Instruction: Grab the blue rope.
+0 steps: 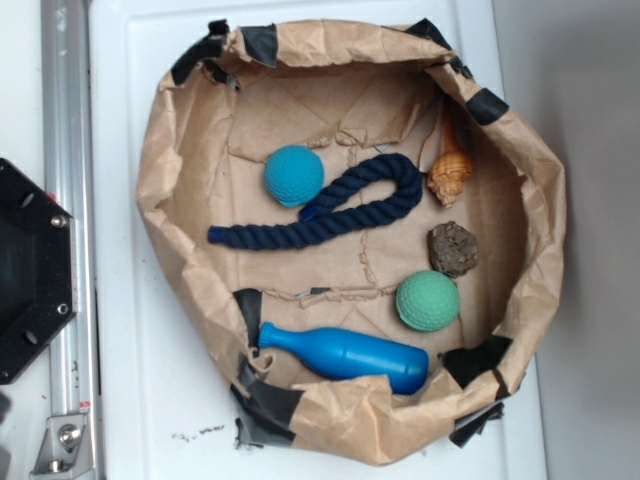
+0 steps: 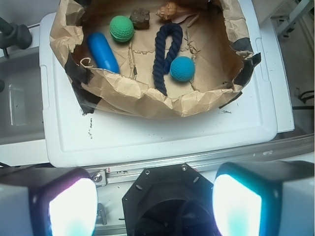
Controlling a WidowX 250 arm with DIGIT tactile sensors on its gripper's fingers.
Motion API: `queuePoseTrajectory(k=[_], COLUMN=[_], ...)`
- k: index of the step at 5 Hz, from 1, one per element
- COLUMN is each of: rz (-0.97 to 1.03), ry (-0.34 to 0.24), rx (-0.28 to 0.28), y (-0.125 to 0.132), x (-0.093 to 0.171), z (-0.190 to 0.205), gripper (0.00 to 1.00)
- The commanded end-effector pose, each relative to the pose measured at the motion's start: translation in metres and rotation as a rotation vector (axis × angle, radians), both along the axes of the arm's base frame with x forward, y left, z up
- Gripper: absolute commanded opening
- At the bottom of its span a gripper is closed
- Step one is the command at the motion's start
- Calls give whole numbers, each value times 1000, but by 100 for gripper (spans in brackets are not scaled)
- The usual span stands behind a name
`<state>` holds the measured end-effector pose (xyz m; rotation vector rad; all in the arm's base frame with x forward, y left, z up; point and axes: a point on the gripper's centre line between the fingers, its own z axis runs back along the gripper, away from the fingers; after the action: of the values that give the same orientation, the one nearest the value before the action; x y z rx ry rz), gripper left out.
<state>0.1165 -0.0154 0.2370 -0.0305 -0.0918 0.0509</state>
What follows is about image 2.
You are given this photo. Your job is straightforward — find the black octagonal mount plate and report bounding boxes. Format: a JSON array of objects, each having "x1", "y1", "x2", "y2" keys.
[{"x1": 122, "y1": 163, "x2": 220, "y2": 236}]

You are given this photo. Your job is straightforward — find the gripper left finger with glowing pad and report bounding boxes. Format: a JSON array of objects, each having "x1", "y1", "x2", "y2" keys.
[{"x1": 0, "y1": 167, "x2": 98, "y2": 236}]

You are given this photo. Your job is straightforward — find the green dimpled ball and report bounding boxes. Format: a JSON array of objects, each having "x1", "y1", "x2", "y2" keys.
[{"x1": 109, "y1": 15, "x2": 134, "y2": 42}]

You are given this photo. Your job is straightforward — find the brown rough rock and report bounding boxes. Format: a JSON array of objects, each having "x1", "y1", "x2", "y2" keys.
[{"x1": 130, "y1": 8, "x2": 150, "y2": 30}]

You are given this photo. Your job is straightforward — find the tan spiral seashell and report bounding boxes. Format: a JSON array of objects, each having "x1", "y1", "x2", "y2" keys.
[{"x1": 156, "y1": 2, "x2": 189, "y2": 21}]

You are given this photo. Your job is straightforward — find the dark blue twisted rope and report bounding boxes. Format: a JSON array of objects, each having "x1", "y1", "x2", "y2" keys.
[{"x1": 152, "y1": 24, "x2": 184, "y2": 97}]

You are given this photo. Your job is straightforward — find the blue dimpled ball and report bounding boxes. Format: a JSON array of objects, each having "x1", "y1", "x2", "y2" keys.
[{"x1": 170, "y1": 56, "x2": 195, "y2": 82}]

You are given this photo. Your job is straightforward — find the white plastic bin lid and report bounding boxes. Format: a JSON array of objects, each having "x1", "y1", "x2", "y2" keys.
[{"x1": 39, "y1": 0, "x2": 295, "y2": 167}]

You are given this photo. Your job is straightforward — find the crumpled brown paper liner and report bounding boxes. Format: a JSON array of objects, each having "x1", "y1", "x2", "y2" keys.
[{"x1": 50, "y1": 0, "x2": 260, "y2": 118}]

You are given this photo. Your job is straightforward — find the clear plastic tray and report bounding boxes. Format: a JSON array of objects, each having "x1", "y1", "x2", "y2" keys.
[{"x1": 0, "y1": 50, "x2": 46, "y2": 146}]

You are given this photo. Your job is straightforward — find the blue plastic capsule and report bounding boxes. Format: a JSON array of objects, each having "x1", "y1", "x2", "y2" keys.
[{"x1": 87, "y1": 32, "x2": 120, "y2": 74}]

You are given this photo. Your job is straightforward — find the aluminium extrusion rail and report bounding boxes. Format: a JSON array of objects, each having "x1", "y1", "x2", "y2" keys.
[{"x1": 85, "y1": 134, "x2": 315, "y2": 186}]

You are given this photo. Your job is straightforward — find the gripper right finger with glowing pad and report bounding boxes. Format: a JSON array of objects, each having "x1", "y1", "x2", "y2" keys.
[{"x1": 212, "y1": 160, "x2": 315, "y2": 236}]

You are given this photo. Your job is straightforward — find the black clamp knob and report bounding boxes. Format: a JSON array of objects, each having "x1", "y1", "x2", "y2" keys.
[{"x1": 0, "y1": 18, "x2": 32, "y2": 59}]

